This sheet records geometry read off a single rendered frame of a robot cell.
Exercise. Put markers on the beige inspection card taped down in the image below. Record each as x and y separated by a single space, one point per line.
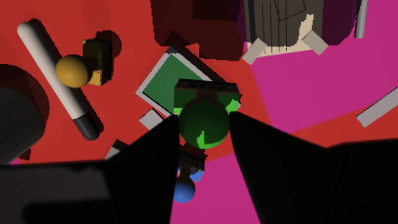
277 27

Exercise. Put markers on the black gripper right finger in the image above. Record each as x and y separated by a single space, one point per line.
293 181

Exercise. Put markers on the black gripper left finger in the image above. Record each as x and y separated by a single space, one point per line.
135 186

